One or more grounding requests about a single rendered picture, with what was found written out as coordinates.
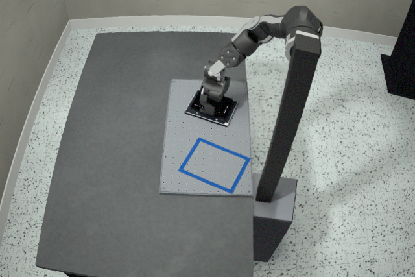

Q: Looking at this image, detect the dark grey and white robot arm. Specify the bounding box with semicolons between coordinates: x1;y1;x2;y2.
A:
204;6;324;81

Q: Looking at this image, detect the blue tape rectangle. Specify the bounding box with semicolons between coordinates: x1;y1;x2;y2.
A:
178;138;250;194

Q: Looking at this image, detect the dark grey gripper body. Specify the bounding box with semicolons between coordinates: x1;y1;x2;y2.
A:
200;69;230;102

